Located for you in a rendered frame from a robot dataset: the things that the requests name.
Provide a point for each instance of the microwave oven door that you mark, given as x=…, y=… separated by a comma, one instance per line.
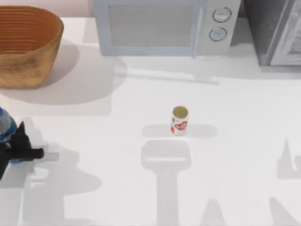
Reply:
x=150, y=49

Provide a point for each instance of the grey cabinet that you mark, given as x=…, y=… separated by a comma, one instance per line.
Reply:
x=263, y=35

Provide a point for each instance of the pale microwave oven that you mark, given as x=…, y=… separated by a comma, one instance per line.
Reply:
x=225, y=9

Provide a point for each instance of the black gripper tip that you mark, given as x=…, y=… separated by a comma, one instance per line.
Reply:
x=21, y=146

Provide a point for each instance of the red and white can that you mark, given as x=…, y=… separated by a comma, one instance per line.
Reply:
x=179, y=122

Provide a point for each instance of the round microwave knob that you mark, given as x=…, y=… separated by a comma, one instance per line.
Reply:
x=217, y=34
x=221, y=14

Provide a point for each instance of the blue and grey bottle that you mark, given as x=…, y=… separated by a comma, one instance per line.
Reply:
x=5, y=124

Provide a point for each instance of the brown woven basket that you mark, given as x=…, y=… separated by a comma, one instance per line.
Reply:
x=28, y=47

